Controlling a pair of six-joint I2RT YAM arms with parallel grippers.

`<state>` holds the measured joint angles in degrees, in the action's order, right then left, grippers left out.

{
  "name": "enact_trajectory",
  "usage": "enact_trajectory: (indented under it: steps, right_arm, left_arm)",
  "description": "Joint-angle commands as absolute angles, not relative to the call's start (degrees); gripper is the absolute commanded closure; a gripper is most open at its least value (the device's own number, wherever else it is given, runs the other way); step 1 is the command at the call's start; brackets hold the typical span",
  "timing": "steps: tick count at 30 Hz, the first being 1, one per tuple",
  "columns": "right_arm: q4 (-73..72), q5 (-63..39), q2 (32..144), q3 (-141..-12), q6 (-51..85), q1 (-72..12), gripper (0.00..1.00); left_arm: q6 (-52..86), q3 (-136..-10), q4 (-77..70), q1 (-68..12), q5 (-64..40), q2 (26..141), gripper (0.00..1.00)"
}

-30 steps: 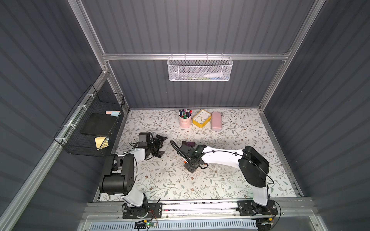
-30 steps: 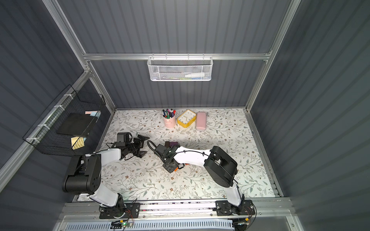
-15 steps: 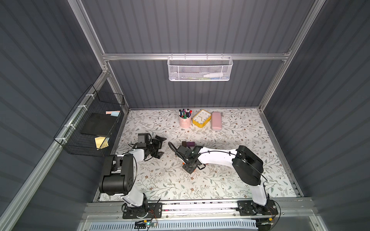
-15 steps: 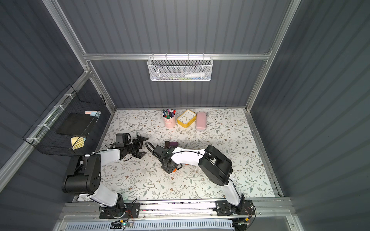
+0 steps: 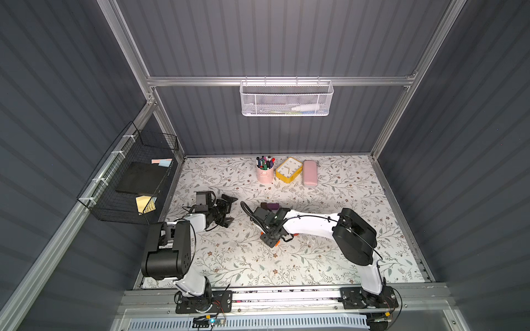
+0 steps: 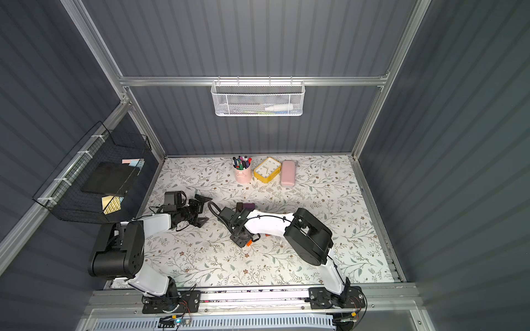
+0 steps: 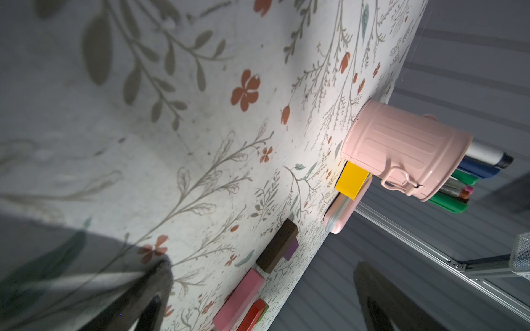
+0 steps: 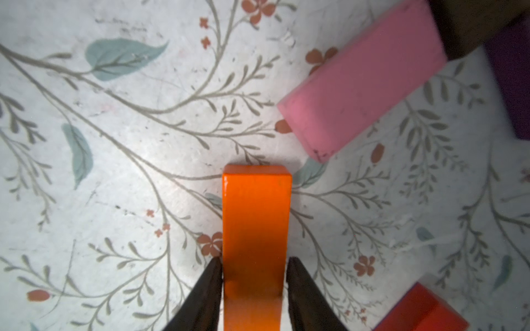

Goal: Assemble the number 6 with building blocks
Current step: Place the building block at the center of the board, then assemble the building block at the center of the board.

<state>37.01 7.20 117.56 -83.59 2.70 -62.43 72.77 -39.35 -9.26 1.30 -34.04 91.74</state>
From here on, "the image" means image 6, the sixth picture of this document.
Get yellow alarm clock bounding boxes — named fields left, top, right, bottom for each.
left=254, top=157, right=282, bottom=183

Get pink pencil case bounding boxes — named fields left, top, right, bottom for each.
left=280, top=160, right=296, bottom=188

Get white mesh wall basket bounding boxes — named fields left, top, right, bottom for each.
left=211, top=80, right=306, bottom=117

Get yellow sticky notes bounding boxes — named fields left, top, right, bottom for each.
left=102, top=196, right=124, bottom=215

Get white bottle in basket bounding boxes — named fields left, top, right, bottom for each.
left=265, top=103, right=294, bottom=113

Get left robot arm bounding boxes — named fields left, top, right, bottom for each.
left=88, top=191, right=212, bottom=299

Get pastel sticky notes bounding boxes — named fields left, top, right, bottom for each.
left=121, top=159, right=144, bottom=168

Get aluminium rail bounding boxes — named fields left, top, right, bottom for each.
left=86, top=285, right=423, bottom=315

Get floral table mat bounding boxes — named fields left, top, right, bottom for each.
left=144, top=155, right=394, bottom=287

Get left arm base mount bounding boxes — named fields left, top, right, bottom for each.
left=142, top=290, right=202, bottom=314

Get black notebook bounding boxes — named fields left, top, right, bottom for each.
left=81, top=162, right=140, bottom=197

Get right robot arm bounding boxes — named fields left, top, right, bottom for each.
left=208, top=203, right=351, bottom=308

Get purple block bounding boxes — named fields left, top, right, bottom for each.
left=242, top=203, right=255, bottom=210

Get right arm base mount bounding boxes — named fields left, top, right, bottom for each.
left=305, top=286, right=367, bottom=310

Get black wire wall basket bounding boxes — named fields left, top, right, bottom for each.
left=33, top=128, right=152, bottom=224

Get pink pen cup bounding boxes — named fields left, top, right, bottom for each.
left=235, top=167, right=253, bottom=185

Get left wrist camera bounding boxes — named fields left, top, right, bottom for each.
left=164, top=190, right=187, bottom=208

